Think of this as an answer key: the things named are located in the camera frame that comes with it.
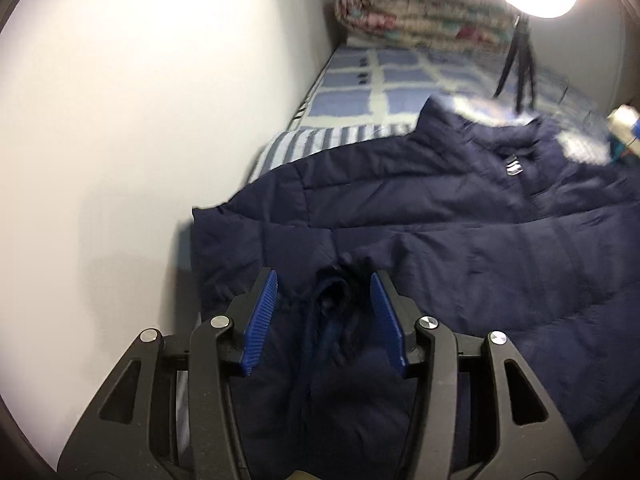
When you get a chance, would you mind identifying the floral folded quilt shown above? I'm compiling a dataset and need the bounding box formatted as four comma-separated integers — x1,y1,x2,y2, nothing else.
334,0,526,55

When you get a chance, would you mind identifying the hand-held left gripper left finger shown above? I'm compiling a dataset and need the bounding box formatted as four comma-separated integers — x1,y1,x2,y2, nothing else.
57,267,278,480

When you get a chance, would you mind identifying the grey striped bed sheet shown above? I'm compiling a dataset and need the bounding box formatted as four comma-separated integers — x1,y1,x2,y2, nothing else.
247,124,423,188

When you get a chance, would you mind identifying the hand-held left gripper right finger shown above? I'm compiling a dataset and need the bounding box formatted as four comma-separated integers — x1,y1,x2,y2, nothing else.
369,269,586,480

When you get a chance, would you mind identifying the blue checked bed sheet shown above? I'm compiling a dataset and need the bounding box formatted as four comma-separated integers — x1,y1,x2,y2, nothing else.
292,45,601,128

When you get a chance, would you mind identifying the black light tripod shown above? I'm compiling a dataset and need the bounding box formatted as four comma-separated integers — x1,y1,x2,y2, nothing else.
492,14,538,108

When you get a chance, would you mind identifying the navy puffer jacket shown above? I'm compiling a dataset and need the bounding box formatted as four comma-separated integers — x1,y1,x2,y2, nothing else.
191,94,640,480

